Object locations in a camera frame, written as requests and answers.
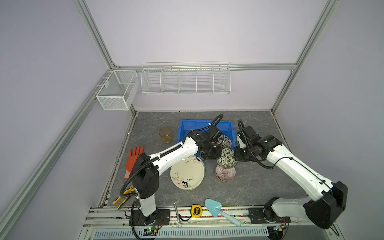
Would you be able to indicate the orange work glove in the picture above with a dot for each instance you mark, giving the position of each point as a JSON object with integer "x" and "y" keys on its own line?
{"x": 133, "y": 155}

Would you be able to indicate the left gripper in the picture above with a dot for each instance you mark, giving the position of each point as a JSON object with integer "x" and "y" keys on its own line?
{"x": 216, "y": 156}

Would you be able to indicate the silver wrench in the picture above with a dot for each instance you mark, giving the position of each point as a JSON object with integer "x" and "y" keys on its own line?
{"x": 179, "y": 224}

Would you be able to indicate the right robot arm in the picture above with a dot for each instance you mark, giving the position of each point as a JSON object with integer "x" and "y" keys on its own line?
{"x": 325, "y": 200}

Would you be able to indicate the floral cream plate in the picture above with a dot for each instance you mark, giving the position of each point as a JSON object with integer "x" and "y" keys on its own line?
{"x": 188, "y": 174}

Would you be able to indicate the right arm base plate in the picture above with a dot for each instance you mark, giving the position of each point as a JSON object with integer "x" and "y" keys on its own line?
{"x": 259, "y": 215}

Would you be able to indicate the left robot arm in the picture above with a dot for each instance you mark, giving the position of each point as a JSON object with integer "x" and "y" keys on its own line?
{"x": 143, "y": 181}

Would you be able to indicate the yellow handled pliers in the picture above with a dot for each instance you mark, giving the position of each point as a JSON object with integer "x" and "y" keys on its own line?
{"x": 121, "y": 200}

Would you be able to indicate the black white leaf bowl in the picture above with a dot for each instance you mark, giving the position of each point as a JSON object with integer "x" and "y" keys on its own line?
{"x": 225, "y": 142}

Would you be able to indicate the white vent grille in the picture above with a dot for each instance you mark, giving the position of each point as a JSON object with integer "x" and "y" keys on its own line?
{"x": 183, "y": 233}

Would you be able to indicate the teal garden trowel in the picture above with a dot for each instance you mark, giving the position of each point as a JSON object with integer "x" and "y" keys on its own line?
{"x": 215, "y": 209}

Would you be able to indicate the yellow tape measure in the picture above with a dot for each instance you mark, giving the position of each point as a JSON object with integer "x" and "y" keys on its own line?
{"x": 196, "y": 211}

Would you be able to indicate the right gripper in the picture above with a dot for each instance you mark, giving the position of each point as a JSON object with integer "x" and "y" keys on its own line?
{"x": 237, "y": 156}

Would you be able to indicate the amber glass cup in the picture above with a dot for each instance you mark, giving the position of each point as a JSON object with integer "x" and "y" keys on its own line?
{"x": 166, "y": 134}

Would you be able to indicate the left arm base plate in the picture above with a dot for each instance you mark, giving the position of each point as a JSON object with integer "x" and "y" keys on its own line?
{"x": 158, "y": 217}

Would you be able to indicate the white mesh box basket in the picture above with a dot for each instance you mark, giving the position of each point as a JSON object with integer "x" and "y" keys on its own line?
{"x": 118, "y": 91}

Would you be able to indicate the red striped bowl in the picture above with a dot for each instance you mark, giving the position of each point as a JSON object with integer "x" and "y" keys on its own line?
{"x": 225, "y": 175}

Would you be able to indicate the white wire shelf basket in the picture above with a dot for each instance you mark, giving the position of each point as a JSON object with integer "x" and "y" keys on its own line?
{"x": 186, "y": 78}

